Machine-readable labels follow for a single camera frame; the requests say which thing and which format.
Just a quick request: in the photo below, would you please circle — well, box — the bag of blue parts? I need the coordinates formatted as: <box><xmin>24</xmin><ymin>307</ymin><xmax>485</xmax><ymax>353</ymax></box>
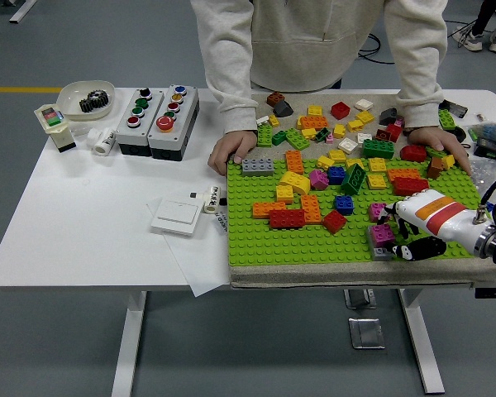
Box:
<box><xmin>477</xmin><ymin>122</ymin><xmax>496</xmax><ymax>144</ymax></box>

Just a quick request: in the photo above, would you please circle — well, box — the white wall switch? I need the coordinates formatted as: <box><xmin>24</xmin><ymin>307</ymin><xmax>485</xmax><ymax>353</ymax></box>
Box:
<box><xmin>150</xmin><ymin>197</ymin><xmax>203</xmax><ymax>237</ymax></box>

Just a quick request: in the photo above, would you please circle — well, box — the pink two-by-two brick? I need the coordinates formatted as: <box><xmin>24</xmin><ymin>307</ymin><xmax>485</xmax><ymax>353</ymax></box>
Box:
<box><xmin>308</xmin><ymin>168</ymin><xmax>330</xmax><ymax>190</ymax></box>
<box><xmin>368</xmin><ymin>202</ymin><xmax>388</xmax><ymax>223</ymax></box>
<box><xmin>370</xmin><ymin>222</ymin><xmax>397</xmax><ymax>248</ymax></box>

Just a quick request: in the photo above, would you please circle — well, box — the brown-orange brick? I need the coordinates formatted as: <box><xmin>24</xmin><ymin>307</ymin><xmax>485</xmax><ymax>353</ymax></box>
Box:
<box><xmin>427</xmin><ymin>155</ymin><xmax>446</xmax><ymax>179</ymax></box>

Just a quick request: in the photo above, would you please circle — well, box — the beige red-green switch unit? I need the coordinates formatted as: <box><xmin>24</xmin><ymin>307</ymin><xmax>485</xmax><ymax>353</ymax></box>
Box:
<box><xmin>33</xmin><ymin>103</ymin><xmax>78</xmax><ymax>154</ymax></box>

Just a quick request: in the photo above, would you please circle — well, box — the person's right hand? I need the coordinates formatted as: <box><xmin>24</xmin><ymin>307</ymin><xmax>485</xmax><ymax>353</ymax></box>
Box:
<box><xmin>208</xmin><ymin>130</ymin><xmax>260</xmax><ymax>176</ymax></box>

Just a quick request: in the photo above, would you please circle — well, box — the white labelled tube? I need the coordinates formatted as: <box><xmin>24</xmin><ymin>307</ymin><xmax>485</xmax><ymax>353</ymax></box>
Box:
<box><xmin>202</xmin><ymin>184</ymin><xmax>224</xmax><ymax>215</ymax></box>

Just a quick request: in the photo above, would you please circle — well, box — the green studded baseplate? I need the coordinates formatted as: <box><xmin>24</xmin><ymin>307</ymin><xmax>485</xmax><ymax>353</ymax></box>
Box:
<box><xmin>226</xmin><ymin>156</ymin><xmax>496</xmax><ymax>265</ymax></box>

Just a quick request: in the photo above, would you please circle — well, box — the person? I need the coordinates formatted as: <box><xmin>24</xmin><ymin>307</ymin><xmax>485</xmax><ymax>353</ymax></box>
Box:
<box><xmin>452</xmin><ymin>0</ymin><xmax>496</xmax><ymax>54</ymax></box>

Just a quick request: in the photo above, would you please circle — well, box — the dark green two-by-four brick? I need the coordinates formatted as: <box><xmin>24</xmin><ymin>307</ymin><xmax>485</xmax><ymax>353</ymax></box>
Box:
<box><xmin>362</xmin><ymin>138</ymin><xmax>396</xmax><ymax>160</ymax></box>

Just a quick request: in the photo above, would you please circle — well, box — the yellow curved brick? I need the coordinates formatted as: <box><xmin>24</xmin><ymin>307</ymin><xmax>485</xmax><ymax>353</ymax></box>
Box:
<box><xmin>278</xmin><ymin>170</ymin><xmax>311</xmax><ymax>195</ymax></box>

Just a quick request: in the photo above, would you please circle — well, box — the grey four-button control box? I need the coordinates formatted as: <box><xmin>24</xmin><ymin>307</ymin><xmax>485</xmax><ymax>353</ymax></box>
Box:
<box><xmin>114</xmin><ymin>88</ymin><xmax>165</xmax><ymax>158</ymax></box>

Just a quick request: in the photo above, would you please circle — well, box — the red two-by-four brick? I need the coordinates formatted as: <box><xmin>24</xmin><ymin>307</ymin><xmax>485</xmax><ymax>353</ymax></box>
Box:
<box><xmin>393</xmin><ymin>176</ymin><xmax>431</xmax><ymax>197</ymax></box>
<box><xmin>269</xmin><ymin>208</ymin><xmax>306</xmax><ymax>229</ymax></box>

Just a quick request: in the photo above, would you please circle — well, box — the person's torso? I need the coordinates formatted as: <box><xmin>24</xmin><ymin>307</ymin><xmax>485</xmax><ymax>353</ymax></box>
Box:
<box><xmin>250</xmin><ymin>0</ymin><xmax>398</xmax><ymax>94</ymax></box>

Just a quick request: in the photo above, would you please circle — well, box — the white plastic bowl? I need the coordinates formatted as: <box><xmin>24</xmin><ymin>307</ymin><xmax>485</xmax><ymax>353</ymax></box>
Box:
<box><xmin>56</xmin><ymin>79</ymin><xmax>117</xmax><ymax>122</ymax></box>

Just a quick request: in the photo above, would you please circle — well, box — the white desk foot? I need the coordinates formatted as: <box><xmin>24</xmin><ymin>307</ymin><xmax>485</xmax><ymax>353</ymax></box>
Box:
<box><xmin>8</xmin><ymin>0</ymin><xmax>38</xmax><ymax>24</ymax></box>

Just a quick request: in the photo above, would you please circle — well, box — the black box device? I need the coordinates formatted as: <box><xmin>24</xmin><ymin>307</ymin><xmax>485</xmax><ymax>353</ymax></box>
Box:
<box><xmin>475</xmin><ymin>138</ymin><xmax>496</xmax><ymax>165</ymax></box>

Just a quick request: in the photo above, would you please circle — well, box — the grey two-by-four brick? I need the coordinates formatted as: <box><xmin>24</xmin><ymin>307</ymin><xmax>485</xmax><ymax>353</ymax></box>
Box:
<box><xmin>366</xmin><ymin>225</ymin><xmax>396</xmax><ymax>261</ymax></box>
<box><xmin>241</xmin><ymin>157</ymin><xmax>275</xmax><ymax>178</ymax></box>

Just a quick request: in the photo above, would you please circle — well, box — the grey emergency-stop control box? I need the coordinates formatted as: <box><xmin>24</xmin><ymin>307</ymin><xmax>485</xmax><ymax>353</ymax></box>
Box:
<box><xmin>147</xmin><ymin>84</ymin><xmax>200</xmax><ymax>161</ymax></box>

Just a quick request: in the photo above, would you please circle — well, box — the orange two-by-four brick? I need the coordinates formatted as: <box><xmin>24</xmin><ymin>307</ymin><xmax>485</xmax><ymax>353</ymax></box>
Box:
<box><xmin>284</xmin><ymin>149</ymin><xmax>305</xmax><ymax>175</ymax></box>
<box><xmin>299</xmin><ymin>115</ymin><xmax>330</xmax><ymax>131</ymax></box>
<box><xmin>299</xmin><ymin>194</ymin><xmax>322</xmax><ymax>224</ymax></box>
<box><xmin>386</xmin><ymin>167</ymin><xmax>422</xmax><ymax>183</ymax></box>
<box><xmin>252</xmin><ymin>201</ymin><xmax>288</xmax><ymax>219</ymax></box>

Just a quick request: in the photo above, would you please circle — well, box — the metal floor socket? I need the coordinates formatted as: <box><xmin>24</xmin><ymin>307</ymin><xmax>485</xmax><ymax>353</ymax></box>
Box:
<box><xmin>343</xmin><ymin>288</ymin><xmax>376</xmax><ymax>310</ymax></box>

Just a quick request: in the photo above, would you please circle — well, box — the metal floor box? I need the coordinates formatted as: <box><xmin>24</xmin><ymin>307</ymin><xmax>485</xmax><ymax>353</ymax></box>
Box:
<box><xmin>347</xmin><ymin>317</ymin><xmax>386</xmax><ymax>351</ymax></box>

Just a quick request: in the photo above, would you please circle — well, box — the red curved brick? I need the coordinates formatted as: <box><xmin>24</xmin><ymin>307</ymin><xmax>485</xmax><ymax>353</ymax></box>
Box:
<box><xmin>399</xmin><ymin>144</ymin><xmax>428</xmax><ymax>162</ymax></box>

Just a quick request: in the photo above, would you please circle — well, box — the white pipe tee fitting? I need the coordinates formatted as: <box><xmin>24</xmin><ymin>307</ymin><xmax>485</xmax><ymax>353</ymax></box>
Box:
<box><xmin>86</xmin><ymin>126</ymin><xmax>117</xmax><ymax>157</ymax></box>

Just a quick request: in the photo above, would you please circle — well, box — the black rectangular device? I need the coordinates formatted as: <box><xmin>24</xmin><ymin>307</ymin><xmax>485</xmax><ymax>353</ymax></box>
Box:
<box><xmin>441</xmin><ymin>100</ymin><xmax>469</xmax><ymax>119</ymax></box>

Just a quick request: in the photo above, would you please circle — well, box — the person's left hand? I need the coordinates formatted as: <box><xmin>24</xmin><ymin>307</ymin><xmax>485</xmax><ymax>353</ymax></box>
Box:
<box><xmin>403</xmin><ymin>126</ymin><xmax>474</xmax><ymax>175</ymax></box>

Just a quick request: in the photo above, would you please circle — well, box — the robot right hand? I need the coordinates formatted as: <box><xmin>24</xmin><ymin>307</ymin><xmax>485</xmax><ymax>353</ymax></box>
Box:
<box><xmin>379</xmin><ymin>189</ymin><xmax>488</xmax><ymax>262</ymax></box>

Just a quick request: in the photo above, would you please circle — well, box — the clear plastic bag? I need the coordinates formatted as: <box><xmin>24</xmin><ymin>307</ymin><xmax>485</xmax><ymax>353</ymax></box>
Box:
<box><xmin>469</xmin><ymin>159</ymin><xmax>496</xmax><ymax>195</ymax></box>

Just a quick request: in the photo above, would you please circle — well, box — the white paper sheet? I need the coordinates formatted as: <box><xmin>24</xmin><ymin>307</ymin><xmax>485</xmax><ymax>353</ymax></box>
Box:
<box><xmin>145</xmin><ymin>197</ymin><xmax>232</xmax><ymax>298</ymax></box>

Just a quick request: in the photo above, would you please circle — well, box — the white table leg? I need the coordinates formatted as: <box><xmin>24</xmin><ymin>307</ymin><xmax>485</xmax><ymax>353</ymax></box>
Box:
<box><xmin>111</xmin><ymin>290</ymin><xmax>149</xmax><ymax>397</ymax></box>
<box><xmin>398</xmin><ymin>288</ymin><xmax>446</xmax><ymax>395</ymax></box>

